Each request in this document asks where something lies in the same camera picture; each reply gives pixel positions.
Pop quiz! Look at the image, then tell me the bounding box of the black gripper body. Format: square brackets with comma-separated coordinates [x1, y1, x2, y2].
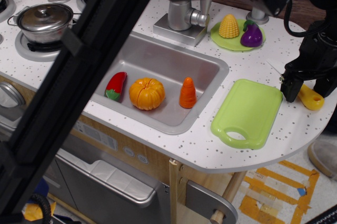
[283, 18, 336, 81]

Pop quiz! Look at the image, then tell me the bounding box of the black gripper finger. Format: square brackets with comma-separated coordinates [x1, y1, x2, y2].
[281, 74, 303, 103]
[314, 76, 336, 98]

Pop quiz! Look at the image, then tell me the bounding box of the yellow handled toy knife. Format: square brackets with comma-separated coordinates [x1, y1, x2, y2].
[266, 59, 324, 110]

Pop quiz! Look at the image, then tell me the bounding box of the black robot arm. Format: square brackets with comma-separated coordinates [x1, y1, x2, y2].
[1, 0, 336, 223]

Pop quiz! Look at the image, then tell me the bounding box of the green cutting board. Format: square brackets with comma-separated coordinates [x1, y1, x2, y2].
[211, 79, 283, 150]

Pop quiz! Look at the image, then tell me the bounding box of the purple toy eggplant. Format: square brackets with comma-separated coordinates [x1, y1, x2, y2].
[240, 20, 263, 48]

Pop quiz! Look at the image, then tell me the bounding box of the grey slipper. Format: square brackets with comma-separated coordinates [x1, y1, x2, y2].
[308, 141, 336, 181]

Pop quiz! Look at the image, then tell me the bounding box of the green plate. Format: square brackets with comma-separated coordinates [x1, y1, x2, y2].
[210, 19, 257, 51]

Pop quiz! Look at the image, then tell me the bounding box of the silver support pole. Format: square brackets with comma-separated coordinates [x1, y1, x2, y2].
[246, 7, 269, 25]

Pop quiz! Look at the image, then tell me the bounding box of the yellow toy corn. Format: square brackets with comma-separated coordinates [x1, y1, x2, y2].
[219, 14, 240, 38]

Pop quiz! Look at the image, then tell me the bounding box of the orange toy carrot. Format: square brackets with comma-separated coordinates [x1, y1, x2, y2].
[179, 77, 197, 108]

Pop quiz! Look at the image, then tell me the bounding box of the silver toy faucet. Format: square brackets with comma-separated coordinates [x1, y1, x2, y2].
[153, 0, 212, 46]

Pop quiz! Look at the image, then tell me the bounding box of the silver sink basin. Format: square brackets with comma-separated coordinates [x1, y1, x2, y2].
[91, 32, 229, 135]

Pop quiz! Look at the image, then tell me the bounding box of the orange toy pumpkin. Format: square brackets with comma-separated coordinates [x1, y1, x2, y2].
[129, 77, 165, 111]

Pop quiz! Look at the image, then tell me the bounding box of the red toy chili pepper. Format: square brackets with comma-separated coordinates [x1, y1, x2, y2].
[104, 72, 127, 101]

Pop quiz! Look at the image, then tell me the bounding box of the grey dishwasher door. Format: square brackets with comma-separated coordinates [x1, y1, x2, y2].
[44, 149, 171, 223]

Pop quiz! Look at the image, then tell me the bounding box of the steel pot with lid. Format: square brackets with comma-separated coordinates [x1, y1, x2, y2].
[7, 3, 75, 44]

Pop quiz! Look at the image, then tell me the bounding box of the front stove burner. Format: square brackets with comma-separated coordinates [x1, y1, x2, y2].
[15, 32, 62, 62]

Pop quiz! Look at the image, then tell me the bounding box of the black cable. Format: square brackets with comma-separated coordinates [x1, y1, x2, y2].
[26, 193, 55, 224]

